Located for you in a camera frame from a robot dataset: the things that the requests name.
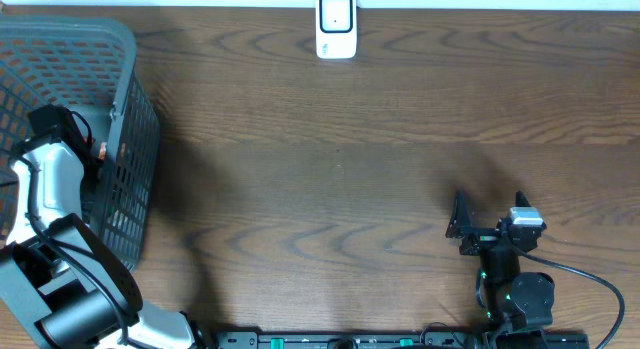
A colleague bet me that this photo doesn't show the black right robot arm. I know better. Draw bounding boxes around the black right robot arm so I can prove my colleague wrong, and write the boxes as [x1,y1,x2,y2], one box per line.
[446,190,555,348]

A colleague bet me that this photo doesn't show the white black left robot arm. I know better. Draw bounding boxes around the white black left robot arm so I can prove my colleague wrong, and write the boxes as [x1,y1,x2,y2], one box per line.
[1,105,207,348]

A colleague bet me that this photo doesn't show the white barcode scanner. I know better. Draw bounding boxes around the white barcode scanner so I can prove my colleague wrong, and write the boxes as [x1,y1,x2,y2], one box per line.
[315,0,357,60]

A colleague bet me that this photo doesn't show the grey plastic basket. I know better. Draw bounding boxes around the grey plastic basket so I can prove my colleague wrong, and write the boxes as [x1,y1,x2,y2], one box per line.
[1,15,160,270]

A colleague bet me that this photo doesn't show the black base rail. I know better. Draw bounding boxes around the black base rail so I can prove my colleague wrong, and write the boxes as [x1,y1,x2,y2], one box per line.
[214,330,589,349]

